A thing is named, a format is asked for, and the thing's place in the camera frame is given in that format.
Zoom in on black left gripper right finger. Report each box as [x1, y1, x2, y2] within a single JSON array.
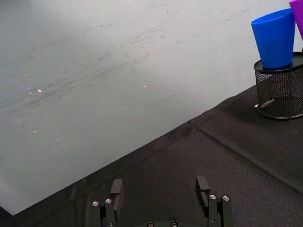
[[195, 175, 233, 227]]

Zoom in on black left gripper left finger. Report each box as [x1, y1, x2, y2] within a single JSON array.
[[91, 178, 125, 227]]

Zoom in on blue plastic cup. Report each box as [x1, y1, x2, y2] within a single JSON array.
[[250, 8, 296, 70]]

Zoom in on black wire mesh holder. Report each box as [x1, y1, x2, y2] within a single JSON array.
[[253, 52, 303, 120]]

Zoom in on black table cloth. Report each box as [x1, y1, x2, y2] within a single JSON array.
[[0, 84, 303, 227]]

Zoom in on purple plastic cup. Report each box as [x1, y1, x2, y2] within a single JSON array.
[[288, 0, 303, 41]]

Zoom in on pale grey wall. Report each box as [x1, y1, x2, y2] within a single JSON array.
[[0, 0, 303, 216]]

